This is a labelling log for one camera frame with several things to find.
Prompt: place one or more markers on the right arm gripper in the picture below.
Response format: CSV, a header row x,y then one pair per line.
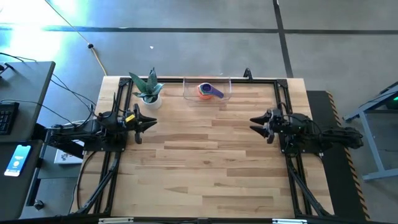
x,y
278,123

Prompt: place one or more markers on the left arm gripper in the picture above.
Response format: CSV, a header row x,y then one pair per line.
x,y
132,123

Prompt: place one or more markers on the orange measuring cup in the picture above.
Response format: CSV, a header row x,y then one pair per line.
x,y
203,96

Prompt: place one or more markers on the purple measuring cup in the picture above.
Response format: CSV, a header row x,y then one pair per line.
x,y
207,88

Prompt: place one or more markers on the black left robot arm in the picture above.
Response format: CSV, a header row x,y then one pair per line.
x,y
81,129

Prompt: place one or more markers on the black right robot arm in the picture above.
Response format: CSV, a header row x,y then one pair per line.
x,y
339,137

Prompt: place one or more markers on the clear plastic basket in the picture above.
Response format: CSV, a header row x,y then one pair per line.
x,y
189,90

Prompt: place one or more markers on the succulent plant in white pot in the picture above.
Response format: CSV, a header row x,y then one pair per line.
x,y
152,102

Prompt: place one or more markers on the black table clamp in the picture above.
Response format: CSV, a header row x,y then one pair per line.
x,y
247,74

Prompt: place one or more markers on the black desk beam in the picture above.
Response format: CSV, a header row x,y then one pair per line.
x,y
66,150

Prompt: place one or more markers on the white printed booklet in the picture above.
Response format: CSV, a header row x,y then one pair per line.
x,y
66,157

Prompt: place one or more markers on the black mat with hazard stripes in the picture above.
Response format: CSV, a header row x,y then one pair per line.
x,y
335,174

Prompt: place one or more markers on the grey metal stand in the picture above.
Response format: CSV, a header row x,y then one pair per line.
x,y
373,146

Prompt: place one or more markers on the grey desk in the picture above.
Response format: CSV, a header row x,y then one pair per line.
x,y
28,84

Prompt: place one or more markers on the smartphone with blue screen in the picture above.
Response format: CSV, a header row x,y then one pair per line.
x,y
18,160

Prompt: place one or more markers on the device with green light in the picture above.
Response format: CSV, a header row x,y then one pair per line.
x,y
394,102

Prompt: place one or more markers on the black caster wheel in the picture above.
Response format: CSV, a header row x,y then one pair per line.
x,y
38,205

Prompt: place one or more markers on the black keyboard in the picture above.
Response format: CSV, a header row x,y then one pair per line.
x,y
7,118

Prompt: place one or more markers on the black side table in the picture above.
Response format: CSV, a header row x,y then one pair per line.
x,y
18,193

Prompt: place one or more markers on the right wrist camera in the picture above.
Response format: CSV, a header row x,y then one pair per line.
x,y
270,138

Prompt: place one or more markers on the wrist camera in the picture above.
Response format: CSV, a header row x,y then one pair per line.
x,y
270,138
138,138

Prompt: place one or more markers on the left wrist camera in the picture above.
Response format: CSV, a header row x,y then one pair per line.
x,y
138,138

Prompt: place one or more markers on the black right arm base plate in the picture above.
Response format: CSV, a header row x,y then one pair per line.
x,y
295,151

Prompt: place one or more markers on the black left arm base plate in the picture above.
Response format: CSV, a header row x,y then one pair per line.
x,y
102,148

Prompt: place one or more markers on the black aluminium table frame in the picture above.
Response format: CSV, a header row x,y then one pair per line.
x,y
174,80

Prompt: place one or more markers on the silver table bracket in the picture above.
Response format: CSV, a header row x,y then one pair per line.
x,y
115,220
289,221

